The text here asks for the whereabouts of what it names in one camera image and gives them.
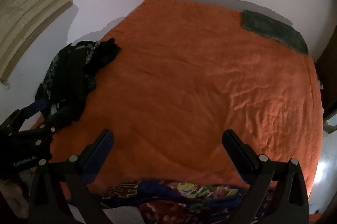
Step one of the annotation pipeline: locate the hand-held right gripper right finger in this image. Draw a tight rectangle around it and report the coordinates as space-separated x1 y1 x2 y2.
222 129 310 224

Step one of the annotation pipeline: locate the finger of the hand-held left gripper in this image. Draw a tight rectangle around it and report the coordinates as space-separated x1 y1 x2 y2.
11 107 76 147
0 99 52 133

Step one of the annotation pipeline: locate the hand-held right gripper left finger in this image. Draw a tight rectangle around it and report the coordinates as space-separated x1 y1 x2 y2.
28 129 114 224

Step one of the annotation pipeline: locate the black paisley garment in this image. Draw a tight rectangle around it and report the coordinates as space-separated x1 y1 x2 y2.
37 40 103 124

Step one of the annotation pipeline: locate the person's left forearm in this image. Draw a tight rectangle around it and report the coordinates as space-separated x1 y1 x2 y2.
0 179 28 224

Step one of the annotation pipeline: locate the colourful printed blanket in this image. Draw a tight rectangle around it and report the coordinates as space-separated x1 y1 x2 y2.
100 180 266 224

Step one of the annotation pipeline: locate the white cloth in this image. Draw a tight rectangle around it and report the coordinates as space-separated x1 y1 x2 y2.
104 207 145 224

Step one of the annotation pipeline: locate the orange blanket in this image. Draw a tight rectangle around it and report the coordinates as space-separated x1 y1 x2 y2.
32 0 324 203

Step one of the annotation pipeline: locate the beige curtain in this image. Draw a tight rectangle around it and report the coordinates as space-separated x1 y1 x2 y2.
0 0 74 82

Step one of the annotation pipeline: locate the grey folded cloth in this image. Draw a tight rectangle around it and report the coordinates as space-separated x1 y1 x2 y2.
242 9 309 55

